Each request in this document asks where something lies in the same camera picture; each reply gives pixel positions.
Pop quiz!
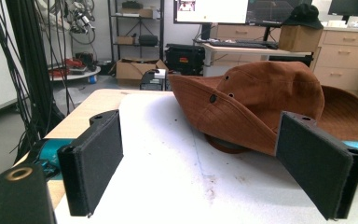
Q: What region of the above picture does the black equipment case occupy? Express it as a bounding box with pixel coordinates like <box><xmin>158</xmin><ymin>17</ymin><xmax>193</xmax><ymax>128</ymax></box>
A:
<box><xmin>164</xmin><ymin>43</ymin><xmax>206</xmax><ymax>77</ymax></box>

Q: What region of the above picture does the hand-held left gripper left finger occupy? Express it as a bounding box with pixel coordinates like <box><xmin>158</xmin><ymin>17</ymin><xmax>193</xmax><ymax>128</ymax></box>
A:
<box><xmin>57</xmin><ymin>109</ymin><xmax>124</xmax><ymax>217</ymax></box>

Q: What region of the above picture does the brown bucket hat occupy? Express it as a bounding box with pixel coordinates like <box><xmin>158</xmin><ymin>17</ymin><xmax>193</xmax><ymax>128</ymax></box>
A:
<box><xmin>167</xmin><ymin>61</ymin><xmax>358</xmax><ymax>157</ymax></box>

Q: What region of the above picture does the black bucket hat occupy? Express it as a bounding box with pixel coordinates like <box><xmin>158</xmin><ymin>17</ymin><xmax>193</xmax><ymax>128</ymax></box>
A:
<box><xmin>282</xmin><ymin>3</ymin><xmax>324</xmax><ymax>31</ymax></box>

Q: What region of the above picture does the open cardboard box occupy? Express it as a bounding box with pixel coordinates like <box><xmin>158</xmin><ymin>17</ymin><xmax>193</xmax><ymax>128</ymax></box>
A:
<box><xmin>115</xmin><ymin>58</ymin><xmax>169</xmax><ymax>87</ymax></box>

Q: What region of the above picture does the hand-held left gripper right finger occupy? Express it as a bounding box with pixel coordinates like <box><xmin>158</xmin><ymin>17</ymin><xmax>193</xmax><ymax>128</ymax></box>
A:
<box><xmin>275</xmin><ymin>111</ymin><xmax>358</xmax><ymax>220</ymax></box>

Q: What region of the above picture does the bundle of black cables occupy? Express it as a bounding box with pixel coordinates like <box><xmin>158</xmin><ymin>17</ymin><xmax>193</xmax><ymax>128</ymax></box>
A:
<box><xmin>0</xmin><ymin>0</ymin><xmax>76</xmax><ymax>164</ymax></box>

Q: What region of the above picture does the cardboard box on shelf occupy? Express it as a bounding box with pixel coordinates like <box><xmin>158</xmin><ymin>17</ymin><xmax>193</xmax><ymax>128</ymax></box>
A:
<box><xmin>117</xmin><ymin>35</ymin><xmax>135</xmax><ymax>46</ymax></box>

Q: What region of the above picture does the round white platform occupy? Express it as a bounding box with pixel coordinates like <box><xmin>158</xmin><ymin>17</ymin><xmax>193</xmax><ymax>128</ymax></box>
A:
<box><xmin>48</xmin><ymin>63</ymin><xmax>102</xmax><ymax>82</ymax></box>

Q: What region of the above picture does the black metal shelf rack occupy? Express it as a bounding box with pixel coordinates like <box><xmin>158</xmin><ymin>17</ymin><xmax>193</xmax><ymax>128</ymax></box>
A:
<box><xmin>107</xmin><ymin>0</ymin><xmax>166</xmax><ymax>63</ymax></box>

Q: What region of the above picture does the beige drawer cabinet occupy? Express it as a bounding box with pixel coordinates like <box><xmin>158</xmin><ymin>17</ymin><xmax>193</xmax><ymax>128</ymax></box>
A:
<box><xmin>310</xmin><ymin>27</ymin><xmax>358</xmax><ymax>94</ymax></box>

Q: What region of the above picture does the white desk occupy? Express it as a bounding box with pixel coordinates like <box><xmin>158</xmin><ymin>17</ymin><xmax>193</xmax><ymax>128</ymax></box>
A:
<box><xmin>193</xmin><ymin>38</ymin><xmax>313</xmax><ymax>77</ymax></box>

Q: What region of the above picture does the dark computer monitor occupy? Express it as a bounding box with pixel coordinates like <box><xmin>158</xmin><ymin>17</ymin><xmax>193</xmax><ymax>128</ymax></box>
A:
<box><xmin>327</xmin><ymin>0</ymin><xmax>358</xmax><ymax>19</ymax></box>

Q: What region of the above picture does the black keyboard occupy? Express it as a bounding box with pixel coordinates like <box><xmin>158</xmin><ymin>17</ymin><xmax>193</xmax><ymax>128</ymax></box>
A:
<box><xmin>209</xmin><ymin>40</ymin><xmax>279</xmax><ymax>50</ymax></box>

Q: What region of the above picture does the small cardboard box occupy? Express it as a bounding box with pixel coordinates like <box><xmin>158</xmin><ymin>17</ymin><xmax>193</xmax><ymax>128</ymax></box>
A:
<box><xmin>278</xmin><ymin>24</ymin><xmax>324</xmax><ymax>53</ymax></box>

